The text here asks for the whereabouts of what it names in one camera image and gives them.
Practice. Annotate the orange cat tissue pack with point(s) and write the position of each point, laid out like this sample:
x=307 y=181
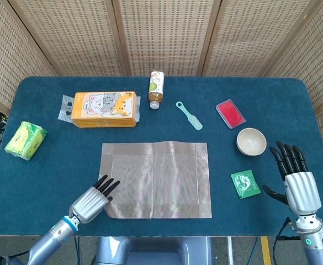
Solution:
x=103 y=110

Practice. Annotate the beige bowl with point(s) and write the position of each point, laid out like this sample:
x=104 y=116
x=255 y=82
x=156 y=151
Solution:
x=251 y=142

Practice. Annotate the tea bottle white cap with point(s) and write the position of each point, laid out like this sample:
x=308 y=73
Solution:
x=156 y=88

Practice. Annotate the white table leg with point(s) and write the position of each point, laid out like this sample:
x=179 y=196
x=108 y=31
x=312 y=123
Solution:
x=229 y=251

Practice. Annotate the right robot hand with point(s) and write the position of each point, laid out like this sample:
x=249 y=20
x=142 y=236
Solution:
x=302 y=190

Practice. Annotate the grey robot torso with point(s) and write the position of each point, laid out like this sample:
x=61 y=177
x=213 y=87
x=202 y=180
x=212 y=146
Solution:
x=155 y=251

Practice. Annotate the green tea sachet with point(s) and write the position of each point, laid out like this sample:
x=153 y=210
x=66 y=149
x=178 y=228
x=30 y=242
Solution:
x=245 y=183

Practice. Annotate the mint green brush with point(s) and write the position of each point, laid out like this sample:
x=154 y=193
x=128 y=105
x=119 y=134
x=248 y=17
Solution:
x=193 y=120

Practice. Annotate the woven bamboo folding screen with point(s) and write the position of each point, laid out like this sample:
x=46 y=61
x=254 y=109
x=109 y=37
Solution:
x=164 y=36

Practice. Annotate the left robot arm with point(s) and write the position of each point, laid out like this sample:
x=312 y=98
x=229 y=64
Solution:
x=48 y=240

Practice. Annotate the brown woven placemat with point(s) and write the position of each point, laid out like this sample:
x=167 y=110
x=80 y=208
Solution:
x=161 y=182

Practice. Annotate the red pad clear case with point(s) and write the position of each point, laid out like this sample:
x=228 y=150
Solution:
x=230 y=113

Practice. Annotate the teal felt table cover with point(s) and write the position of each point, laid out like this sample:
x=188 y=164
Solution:
x=67 y=165

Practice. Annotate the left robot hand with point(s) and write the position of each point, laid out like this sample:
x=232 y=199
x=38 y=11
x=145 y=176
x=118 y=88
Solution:
x=89 y=204

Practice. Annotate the green tissue packet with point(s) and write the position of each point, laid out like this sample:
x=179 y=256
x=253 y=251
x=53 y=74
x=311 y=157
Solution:
x=26 y=139

